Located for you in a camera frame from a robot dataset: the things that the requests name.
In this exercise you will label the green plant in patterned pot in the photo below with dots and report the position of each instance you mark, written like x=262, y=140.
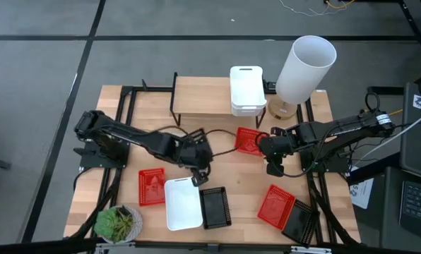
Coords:
x=117, y=224

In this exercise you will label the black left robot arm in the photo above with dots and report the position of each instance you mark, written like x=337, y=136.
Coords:
x=125, y=135

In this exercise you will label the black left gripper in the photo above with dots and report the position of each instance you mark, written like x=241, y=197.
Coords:
x=196, y=155

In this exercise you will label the red slotted plastic basket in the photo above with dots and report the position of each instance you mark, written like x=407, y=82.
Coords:
x=275, y=207
x=246, y=141
x=152, y=187

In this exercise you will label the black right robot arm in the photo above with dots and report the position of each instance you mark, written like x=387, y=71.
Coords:
x=337, y=128

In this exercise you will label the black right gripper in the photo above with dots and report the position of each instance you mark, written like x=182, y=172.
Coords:
x=275, y=146

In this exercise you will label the black slotted plastic basket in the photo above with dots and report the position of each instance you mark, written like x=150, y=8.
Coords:
x=300, y=224
x=214, y=208

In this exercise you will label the white shade wooden base lamp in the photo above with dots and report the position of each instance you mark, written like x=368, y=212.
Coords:
x=304, y=70

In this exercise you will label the white plastic basket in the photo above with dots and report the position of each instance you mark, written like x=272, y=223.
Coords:
x=247, y=112
x=183, y=204
x=246, y=86

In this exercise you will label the white printed paper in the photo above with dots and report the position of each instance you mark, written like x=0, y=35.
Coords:
x=361, y=192

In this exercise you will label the wooden shelf with black frame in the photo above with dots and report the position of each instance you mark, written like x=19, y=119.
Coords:
x=200, y=95

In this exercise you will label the black laptop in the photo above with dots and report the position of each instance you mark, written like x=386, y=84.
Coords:
x=419, y=202

